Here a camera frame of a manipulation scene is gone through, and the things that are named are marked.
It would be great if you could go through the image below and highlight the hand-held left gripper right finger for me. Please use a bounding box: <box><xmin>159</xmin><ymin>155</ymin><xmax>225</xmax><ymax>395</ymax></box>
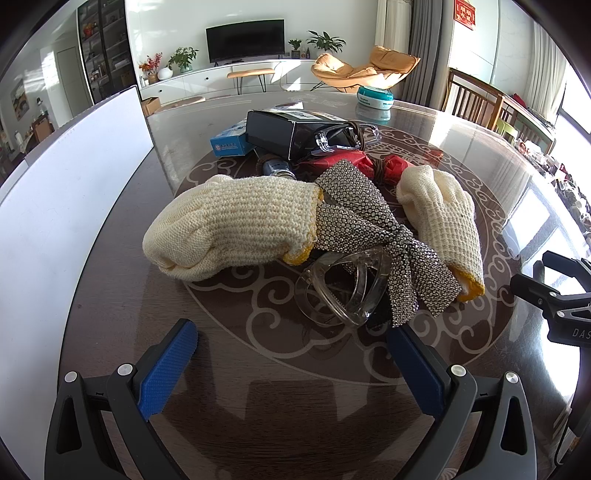
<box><xmin>387</xmin><ymin>325</ymin><xmax>539</xmax><ymax>480</ymax></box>

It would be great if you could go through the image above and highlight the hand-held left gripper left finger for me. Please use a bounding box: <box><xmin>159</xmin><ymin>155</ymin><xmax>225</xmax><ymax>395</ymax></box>
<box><xmin>45</xmin><ymin>318</ymin><xmax>200</xmax><ymax>480</ymax></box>

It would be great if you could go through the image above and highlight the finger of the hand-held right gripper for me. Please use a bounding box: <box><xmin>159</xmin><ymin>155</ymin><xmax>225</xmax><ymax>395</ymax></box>
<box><xmin>509</xmin><ymin>274</ymin><xmax>591</xmax><ymax>319</ymax></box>
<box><xmin>541</xmin><ymin>250</ymin><xmax>591</xmax><ymax>284</ymax></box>

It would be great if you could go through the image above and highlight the clear claw hair clip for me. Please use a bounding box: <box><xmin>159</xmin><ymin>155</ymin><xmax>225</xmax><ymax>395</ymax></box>
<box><xmin>295</xmin><ymin>247</ymin><xmax>393</xmax><ymax>328</ymax></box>

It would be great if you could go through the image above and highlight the cream knit work glove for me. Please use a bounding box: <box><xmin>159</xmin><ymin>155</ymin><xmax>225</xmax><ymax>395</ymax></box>
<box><xmin>142</xmin><ymin>174</ymin><xmax>324</xmax><ymax>283</ymax></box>
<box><xmin>396</xmin><ymin>165</ymin><xmax>485</xmax><ymax>302</ymax></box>

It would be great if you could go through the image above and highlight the rhinestone bow hair clip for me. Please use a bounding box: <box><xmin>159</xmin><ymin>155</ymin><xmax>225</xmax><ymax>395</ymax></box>
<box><xmin>315</xmin><ymin>159</ymin><xmax>462</xmax><ymax>328</ymax></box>

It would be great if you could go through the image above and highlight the pile of assorted clutter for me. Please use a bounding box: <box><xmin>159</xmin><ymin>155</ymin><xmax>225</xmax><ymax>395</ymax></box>
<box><xmin>512</xmin><ymin>138</ymin><xmax>591</xmax><ymax>232</ymax></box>

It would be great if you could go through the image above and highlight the red snack packet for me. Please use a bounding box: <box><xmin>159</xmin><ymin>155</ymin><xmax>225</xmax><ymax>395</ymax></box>
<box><xmin>298</xmin><ymin>154</ymin><xmax>419</xmax><ymax>185</ymax></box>

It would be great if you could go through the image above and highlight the wooden dining chair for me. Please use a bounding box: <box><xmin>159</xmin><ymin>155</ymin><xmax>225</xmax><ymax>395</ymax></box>
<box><xmin>442</xmin><ymin>68</ymin><xmax>557</xmax><ymax>155</ymax></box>

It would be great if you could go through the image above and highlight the sheer white curtain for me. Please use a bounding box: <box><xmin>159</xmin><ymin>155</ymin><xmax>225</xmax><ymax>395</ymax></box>
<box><xmin>524</xmin><ymin>18</ymin><xmax>571</xmax><ymax>123</ymax></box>

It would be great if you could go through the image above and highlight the blue and white box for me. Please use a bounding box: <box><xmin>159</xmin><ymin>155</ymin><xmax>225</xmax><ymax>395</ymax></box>
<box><xmin>210</xmin><ymin>117</ymin><xmax>257</xmax><ymax>160</ymax></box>

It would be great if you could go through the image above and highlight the teal round lidded tub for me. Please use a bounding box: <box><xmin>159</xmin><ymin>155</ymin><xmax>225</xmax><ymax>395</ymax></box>
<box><xmin>357</xmin><ymin>86</ymin><xmax>395</xmax><ymax>109</ymax></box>

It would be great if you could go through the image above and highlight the black printed box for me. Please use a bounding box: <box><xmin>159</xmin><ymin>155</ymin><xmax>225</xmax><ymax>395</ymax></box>
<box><xmin>245</xmin><ymin>110</ymin><xmax>361</xmax><ymax>162</ymax></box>

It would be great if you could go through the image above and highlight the grey curtain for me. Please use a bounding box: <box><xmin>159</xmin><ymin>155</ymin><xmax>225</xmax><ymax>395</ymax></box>
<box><xmin>406</xmin><ymin>0</ymin><xmax>458</xmax><ymax>109</ymax></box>

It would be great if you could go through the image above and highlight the orange lounge chair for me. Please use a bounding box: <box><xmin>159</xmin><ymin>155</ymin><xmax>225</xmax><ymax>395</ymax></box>
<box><xmin>311</xmin><ymin>45</ymin><xmax>421</xmax><ymax>93</ymax></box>

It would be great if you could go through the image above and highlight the white television cabinet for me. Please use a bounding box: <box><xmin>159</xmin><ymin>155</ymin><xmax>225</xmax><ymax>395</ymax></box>
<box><xmin>139</xmin><ymin>55</ymin><xmax>333</xmax><ymax>100</ymax></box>

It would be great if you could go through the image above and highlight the white cloth-covered air conditioner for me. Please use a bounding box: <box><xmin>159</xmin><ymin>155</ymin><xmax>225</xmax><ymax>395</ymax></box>
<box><xmin>376</xmin><ymin>0</ymin><xmax>413</xmax><ymax>58</ymax></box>

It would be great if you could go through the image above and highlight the red flower bouquet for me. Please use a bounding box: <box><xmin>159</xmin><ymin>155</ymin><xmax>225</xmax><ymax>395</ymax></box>
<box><xmin>139</xmin><ymin>53</ymin><xmax>162</xmax><ymax>84</ymax></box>

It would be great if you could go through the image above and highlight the wooden hairpin-leg bench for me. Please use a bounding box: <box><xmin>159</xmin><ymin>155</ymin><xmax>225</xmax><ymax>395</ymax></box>
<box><xmin>226</xmin><ymin>68</ymin><xmax>276</xmax><ymax>95</ymax></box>

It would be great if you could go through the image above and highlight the green potted plant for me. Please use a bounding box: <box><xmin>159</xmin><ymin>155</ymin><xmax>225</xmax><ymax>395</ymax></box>
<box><xmin>168</xmin><ymin>47</ymin><xmax>199</xmax><ymax>73</ymax></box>

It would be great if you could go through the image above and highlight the large leafy potted plant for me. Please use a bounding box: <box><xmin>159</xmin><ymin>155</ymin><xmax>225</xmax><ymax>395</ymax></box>
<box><xmin>307</xmin><ymin>31</ymin><xmax>346</xmax><ymax>54</ymax></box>

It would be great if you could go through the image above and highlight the dark glass display cabinet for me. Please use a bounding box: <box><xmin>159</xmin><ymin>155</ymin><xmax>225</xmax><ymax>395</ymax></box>
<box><xmin>76</xmin><ymin>0</ymin><xmax>141</xmax><ymax>104</ymax></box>

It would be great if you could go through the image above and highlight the black television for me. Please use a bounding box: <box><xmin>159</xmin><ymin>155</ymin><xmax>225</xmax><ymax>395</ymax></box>
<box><xmin>206</xmin><ymin>19</ymin><xmax>285</xmax><ymax>63</ymax></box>

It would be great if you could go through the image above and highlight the red wall hanging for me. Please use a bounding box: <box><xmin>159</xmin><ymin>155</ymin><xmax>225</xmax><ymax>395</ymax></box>
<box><xmin>454</xmin><ymin>0</ymin><xmax>477</xmax><ymax>31</ymax></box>

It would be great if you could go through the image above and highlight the framed wall painting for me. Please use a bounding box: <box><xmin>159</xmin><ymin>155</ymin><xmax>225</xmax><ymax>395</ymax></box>
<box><xmin>10</xmin><ymin>78</ymin><xmax>32</xmax><ymax>121</ymax></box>

